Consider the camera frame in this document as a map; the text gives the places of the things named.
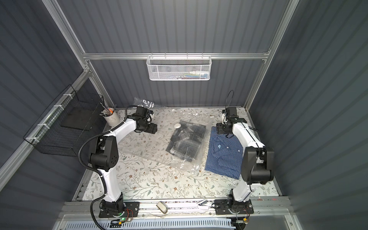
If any blue checked shirt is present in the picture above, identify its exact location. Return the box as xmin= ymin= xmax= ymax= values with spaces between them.
xmin=205 ymin=126 xmax=243 ymax=180

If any black white plaid shirt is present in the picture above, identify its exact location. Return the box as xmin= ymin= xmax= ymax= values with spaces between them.
xmin=166 ymin=120 xmax=207 ymax=163

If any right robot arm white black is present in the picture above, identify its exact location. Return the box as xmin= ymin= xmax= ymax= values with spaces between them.
xmin=216 ymin=107 xmax=274 ymax=205

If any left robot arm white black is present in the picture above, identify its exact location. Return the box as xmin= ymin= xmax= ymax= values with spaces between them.
xmin=77 ymin=105 xmax=158 ymax=203

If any white pen cup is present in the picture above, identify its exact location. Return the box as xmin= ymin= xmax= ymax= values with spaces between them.
xmin=101 ymin=110 xmax=121 ymax=127

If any black foam pad in basket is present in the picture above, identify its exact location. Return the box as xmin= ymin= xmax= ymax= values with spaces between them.
xmin=60 ymin=107 xmax=98 ymax=131

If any white bottle in basket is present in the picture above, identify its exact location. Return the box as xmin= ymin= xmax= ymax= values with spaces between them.
xmin=189 ymin=71 xmax=209 ymax=78

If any white wire mesh basket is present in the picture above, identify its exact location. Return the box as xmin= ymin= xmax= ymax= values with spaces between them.
xmin=146 ymin=57 xmax=212 ymax=81

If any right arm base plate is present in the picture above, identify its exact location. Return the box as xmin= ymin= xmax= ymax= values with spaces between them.
xmin=211 ymin=199 xmax=254 ymax=215

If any white clip on rail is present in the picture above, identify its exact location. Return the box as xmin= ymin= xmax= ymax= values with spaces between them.
xmin=196 ymin=199 xmax=209 ymax=211

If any black wire basket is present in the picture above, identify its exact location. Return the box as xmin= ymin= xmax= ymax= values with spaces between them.
xmin=24 ymin=88 xmax=106 ymax=157

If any beige small device on rail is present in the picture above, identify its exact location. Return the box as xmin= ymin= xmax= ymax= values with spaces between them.
xmin=156 ymin=201 xmax=168 ymax=214

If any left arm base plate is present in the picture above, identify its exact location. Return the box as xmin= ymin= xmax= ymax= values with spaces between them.
xmin=98 ymin=200 xmax=140 ymax=218

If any white perforated cable tray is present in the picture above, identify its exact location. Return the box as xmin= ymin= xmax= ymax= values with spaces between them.
xmin=64 ymin=218 xmax=236 ymax=230

